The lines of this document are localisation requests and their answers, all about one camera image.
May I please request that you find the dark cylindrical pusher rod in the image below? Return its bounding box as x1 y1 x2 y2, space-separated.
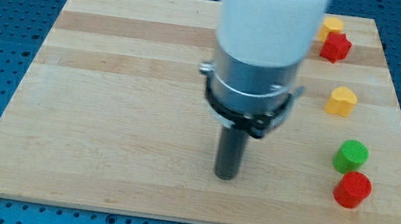
214 127 248 180

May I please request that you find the green cylinder block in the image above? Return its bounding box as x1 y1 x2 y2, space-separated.
332 139 369 174

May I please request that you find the yellow hexagon block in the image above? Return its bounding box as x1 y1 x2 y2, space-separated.
317 16 345 42

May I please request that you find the red cylinder block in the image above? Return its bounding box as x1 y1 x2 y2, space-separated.
332 171 373 209

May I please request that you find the wooden board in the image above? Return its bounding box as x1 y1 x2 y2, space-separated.
0 0 401 224

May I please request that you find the yellow heart block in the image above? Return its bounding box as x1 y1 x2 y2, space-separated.
324 86 358 117

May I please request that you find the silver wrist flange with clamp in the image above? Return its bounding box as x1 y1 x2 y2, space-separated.
199 46 304 139

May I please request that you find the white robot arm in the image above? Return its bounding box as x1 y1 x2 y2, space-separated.
199 0 330 180

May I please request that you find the red star block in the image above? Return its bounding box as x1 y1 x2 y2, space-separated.
319 32 352 63

